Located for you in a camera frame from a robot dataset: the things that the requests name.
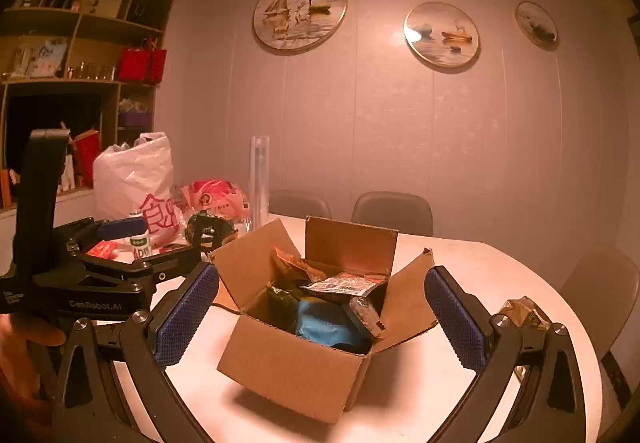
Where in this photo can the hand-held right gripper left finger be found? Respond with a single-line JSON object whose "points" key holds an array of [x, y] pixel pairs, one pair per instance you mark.
{"points": [[185, 318]]}

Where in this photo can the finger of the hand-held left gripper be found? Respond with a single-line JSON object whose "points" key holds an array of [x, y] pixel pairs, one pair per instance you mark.
{"points": [[122, 227], [170, 268]]}

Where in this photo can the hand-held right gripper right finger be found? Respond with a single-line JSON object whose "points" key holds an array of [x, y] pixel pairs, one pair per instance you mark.
{"points": [[457, 318]]}

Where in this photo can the yellow green snack packet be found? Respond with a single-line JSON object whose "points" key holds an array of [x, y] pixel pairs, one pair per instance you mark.
{"points": [[280, 298]]}

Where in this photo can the cardboard box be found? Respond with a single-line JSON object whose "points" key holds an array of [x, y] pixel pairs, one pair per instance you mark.
{"points": [[290, 368]]}

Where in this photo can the dark snack packet white label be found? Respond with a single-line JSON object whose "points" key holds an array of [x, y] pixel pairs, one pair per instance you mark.
{"points": [[345, 284]]}

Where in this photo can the orange transparent snack packet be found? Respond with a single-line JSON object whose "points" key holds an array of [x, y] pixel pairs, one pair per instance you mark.
{"points": [[292, 265]]}

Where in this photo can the blue snack packet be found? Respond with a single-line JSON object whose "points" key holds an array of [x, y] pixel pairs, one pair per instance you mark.
{"points": [[320, 328]]}

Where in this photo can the person's left hand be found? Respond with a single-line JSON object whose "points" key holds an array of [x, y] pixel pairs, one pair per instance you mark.
{"points": [[35, 335]]}

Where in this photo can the small white bottle green label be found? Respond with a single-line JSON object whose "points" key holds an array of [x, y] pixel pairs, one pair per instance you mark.
{"points": [[141, 245]]}

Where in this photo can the small red packet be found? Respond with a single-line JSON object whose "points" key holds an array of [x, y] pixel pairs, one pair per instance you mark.
{"points": [[102, 250]]}

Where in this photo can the black stand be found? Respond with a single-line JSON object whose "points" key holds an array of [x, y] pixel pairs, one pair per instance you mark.
{"points": [[202, 235]]}

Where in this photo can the white plastic bag red print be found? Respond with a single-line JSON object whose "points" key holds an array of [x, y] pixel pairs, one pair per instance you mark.
{"points": [[130, 178]]}

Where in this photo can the golden green snack packet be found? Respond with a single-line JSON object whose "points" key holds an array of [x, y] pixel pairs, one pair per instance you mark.
{"points": [[522, 315]]}

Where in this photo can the dark green round packet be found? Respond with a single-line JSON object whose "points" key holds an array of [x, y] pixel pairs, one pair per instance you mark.
{"points": [[231, 227]]}

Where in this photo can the red box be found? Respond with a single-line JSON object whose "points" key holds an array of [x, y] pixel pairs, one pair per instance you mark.
{"points": [[87, 150]]}

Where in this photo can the pink snack bag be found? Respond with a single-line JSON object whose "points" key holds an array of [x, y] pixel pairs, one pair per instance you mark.
{"points": [[215, 195]]}

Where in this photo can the purple box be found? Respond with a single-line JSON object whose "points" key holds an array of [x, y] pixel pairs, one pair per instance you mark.
{"points": [[134, 118]]}

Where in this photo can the grey dining chair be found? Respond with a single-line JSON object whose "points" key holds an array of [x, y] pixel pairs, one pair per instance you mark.
{"points": [[392, 213], [300, 203]]}

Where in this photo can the clear plastic tube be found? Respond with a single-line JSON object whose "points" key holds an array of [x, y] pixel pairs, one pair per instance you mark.
{"points": [[259, 178]]}

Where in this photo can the beige chair right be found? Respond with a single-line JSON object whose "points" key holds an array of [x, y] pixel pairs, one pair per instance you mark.
{"points": [[595, 293]]}

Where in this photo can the row of drinking glasses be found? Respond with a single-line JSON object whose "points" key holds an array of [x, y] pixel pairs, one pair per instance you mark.
{"points": [[90, 71]]}

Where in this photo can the red gift bags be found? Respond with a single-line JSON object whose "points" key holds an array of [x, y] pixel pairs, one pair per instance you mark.
{"points": [[142, 65]]}

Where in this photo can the framed card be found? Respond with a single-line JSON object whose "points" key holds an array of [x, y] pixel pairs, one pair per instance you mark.
{"points": [[50, 55]]}

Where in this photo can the wooden shelf unit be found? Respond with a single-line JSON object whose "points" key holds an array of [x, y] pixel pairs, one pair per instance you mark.
{"points": [[75, 25]]}

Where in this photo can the brown envelope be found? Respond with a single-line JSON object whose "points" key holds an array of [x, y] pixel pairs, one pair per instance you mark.
{"points": [[102, 6]]}

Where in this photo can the large round sailboat wall picture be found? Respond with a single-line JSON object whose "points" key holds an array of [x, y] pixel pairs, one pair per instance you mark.
{"points": [[300, 13]]}

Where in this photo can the medium round wall picture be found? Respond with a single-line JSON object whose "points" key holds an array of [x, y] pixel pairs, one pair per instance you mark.
{"points": [[441, 35]]}

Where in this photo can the small round wall picture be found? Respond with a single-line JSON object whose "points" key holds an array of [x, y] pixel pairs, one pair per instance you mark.
{"points": [[537, 25]]}

